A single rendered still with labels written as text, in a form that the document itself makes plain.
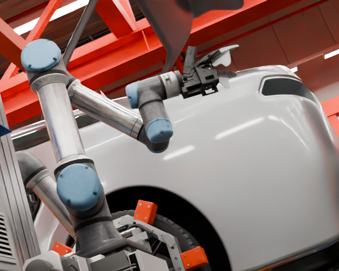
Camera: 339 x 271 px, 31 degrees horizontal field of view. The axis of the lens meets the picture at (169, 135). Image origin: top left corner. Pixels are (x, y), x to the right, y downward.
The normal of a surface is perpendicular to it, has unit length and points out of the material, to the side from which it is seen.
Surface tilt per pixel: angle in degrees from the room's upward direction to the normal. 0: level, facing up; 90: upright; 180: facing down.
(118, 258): 90
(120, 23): 180
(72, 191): 98
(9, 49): 180
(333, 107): 90
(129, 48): 90
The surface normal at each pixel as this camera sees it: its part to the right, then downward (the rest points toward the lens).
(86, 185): 0.04, -0.25
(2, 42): 0.32, 0.88
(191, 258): -0.25, -0.28
